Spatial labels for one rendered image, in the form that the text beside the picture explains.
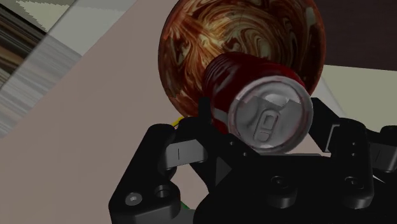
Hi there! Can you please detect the brown marbled bowl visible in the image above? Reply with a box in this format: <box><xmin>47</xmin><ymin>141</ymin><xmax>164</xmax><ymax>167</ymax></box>
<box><xmin>157</xmin><ymin>0</ymin><xmax>327</xmax><ymax>118</ymax></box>

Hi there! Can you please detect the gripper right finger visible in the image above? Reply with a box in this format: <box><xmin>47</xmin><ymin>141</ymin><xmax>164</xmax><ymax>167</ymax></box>
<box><xmin>308</xmin><ymin>97</ymin><xmax>397</xmax><ymax>174</ymax></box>

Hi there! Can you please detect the red soda can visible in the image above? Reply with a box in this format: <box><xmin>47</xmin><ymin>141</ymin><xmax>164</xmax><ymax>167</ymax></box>
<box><xmin>201</xmin><ymin>51</ymin><xmax>315</xmax><ymax>155</ymax></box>

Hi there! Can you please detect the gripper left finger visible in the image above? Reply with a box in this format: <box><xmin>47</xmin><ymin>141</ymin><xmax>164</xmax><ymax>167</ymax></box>
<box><xmin>108</xmin><ymin>97</ymin><xmax>233</xmax><ymax>224</ymax></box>

